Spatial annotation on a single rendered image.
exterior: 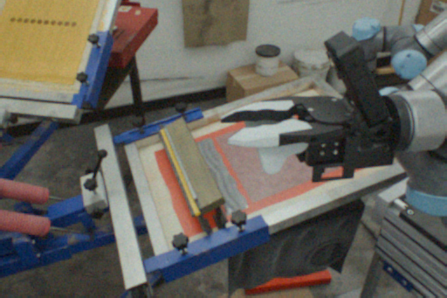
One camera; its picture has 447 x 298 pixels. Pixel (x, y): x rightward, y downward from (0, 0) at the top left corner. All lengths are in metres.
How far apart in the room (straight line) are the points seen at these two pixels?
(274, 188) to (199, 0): 2.12
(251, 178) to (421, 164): 0.77
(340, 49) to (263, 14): 3.06
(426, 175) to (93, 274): 2.06
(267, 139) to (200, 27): 2.83
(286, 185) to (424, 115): 0.81
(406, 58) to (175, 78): 2.53
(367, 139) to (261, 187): 0.79
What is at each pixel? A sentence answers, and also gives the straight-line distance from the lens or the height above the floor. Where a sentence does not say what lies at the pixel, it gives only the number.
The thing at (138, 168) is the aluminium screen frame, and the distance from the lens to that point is 1.41.
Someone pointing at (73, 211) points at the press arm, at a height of 1.06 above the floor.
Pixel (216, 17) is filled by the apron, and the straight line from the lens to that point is 3.30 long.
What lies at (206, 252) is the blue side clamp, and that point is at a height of 1.07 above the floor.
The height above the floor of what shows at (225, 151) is 1.05.
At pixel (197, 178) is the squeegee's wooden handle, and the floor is 1.13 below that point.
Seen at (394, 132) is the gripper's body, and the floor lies 1.66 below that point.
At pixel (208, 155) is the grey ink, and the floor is 1.05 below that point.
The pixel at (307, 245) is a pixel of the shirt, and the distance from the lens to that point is 1.46.
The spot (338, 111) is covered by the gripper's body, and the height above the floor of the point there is 1.69.
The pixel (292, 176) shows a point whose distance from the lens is 1.32.
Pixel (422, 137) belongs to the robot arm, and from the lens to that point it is 0.54.
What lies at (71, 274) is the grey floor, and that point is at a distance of 2.51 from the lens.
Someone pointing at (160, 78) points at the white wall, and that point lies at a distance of 3.43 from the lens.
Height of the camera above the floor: 1.96
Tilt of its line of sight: 37 degrees down
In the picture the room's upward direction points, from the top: straight up
